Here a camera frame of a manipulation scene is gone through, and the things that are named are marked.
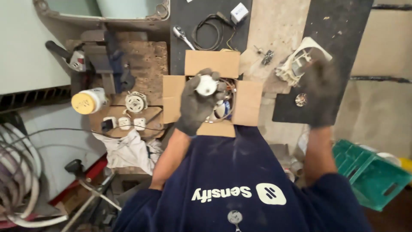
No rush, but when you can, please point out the person's right hand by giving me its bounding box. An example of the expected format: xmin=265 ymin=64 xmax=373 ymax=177
xmin=298 ymin=60 xmax=342 ymax=128

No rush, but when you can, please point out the person's left hand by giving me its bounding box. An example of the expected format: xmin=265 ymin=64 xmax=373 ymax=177
xmin=175 ymin=68 xmax=227 ymax=136

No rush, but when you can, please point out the white plastic frame part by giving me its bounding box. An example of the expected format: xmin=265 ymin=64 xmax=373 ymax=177
xmin=275 ymin=36 xmax=333 ymax=87

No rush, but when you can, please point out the white round plastic part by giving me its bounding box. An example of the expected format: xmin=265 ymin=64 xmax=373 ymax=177
xmin=195 ymin=75 xmax=219 ymax=96

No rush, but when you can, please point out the wide black mat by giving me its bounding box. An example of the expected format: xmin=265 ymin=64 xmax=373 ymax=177
xmin=272 ymin=0 xmax=374 ymax=125

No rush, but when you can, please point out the small dark metal part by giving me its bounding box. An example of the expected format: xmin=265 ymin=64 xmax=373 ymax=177
xmin=261 ymin=50 xmax=275 ymax=66

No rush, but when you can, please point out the open cardboard box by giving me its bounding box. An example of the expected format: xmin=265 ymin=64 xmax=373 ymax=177
xmin=162 ymin=50 xmax=264 ymax=138

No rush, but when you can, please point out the white adapter box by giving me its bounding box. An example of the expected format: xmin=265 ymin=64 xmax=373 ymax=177
xmin=230 ymin=3 xmax=249 ymax=24

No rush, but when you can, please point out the white and blue part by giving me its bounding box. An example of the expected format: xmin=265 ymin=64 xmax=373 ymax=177
xmin=214 ymin=100 xmax=231 ymax=120

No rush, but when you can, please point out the green plastic crate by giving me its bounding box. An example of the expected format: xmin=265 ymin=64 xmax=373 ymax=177
xmin=332 ymin=139 xmax=412 ymax=212

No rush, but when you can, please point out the navy blue shirt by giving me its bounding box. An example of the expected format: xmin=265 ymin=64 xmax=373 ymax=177
xmin=113 ymin=125 xmax=374 ymax=232

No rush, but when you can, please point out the narrow black mat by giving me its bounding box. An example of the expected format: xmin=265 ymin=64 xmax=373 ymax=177
xmin=170 ymin=0 xmax=253 ymax=76

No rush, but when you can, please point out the chrome ratchet wrench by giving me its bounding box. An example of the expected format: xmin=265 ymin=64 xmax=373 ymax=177
xmin=173 ymin=26 xmax=196 ymax=51

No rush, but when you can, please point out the round metal clip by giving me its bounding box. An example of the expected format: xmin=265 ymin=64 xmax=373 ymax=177
xmin=227 ymin=210 xmax=244 ymax=232

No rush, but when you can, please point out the wooden board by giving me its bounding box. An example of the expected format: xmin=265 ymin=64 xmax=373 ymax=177
xmin=88 ymin=105 xmax=165 ymax=139

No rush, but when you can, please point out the small white electric motor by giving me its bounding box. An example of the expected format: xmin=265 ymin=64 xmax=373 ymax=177
xmin=124 ymin=92 xmax=148 ymax=114

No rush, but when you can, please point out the white cloth rag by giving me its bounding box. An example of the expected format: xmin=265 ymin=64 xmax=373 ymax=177
xmin=93 ymin=129 xmax=164 ymax=176

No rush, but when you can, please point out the blue bench vise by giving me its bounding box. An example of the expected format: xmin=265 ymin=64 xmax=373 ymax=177
xmin=80 ymin=30 xmax=136 ymax=95

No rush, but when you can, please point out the white jar with yellow lid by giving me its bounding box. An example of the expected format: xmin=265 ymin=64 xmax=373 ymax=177
xmin=71 ymin=88 xmax=109 ymax=115

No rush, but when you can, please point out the tangle of wires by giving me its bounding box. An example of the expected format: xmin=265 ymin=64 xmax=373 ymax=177
xmin=206 ymin=77 xmax=238 ymax=124

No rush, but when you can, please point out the coiled black cable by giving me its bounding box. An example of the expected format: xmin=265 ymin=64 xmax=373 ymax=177
xmin=192 ymin=12 xmax=238 ymax=51

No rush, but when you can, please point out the angle grinder with black handle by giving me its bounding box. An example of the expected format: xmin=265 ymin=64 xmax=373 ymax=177
xmin=45 ymin=40 xmax=87 ymax=73

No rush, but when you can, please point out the red metal frame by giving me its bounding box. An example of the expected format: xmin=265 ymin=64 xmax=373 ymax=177
xmin=48 ymin=155 xmax=109 ymax=207

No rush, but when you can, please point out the long black cable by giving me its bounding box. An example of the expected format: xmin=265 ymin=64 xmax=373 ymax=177
xmin=10 ymin=108 xmax=165 ymax=145

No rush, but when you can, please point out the black handled tool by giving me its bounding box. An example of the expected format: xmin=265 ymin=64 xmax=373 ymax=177
xmin=64 ymin=159 xmax=85 ymax=178

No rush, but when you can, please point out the coil of white hose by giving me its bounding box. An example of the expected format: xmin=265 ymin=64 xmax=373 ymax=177
xmin=0 ymin=122 xmax=69 ymax=228

